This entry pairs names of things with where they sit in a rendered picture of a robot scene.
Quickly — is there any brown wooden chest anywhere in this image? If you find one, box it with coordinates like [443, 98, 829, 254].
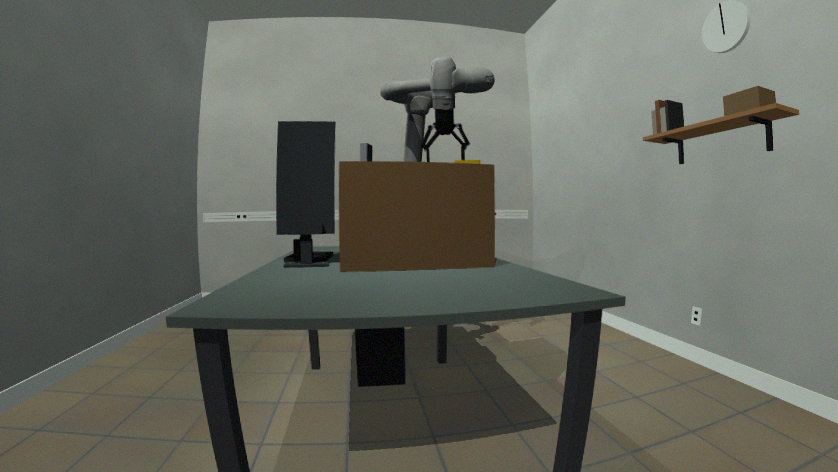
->
[339, 161, 495, 272]

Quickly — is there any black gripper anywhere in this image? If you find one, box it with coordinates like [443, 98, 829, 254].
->
[421, 109, 470, 162]

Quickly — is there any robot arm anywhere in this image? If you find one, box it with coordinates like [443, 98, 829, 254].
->
[381, 57, 495, 162]

